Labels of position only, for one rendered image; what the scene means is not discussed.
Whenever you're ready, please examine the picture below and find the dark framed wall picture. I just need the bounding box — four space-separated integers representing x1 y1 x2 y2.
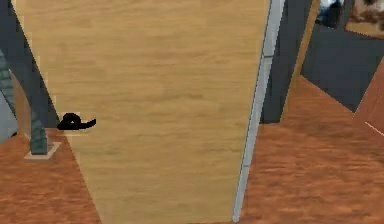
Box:
315 0 346 29

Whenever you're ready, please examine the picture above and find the brown framed wall picture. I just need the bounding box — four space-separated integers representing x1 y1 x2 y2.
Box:
344 0 384 40

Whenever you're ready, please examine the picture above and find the grey-green arched floor lamp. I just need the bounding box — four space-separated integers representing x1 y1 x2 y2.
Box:
0 48 62 162

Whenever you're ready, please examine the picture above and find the black door handle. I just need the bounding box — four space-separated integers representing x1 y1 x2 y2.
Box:
56 112 98 132

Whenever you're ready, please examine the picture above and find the light wooden room door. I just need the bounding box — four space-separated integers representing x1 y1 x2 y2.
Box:
10 0 287 224

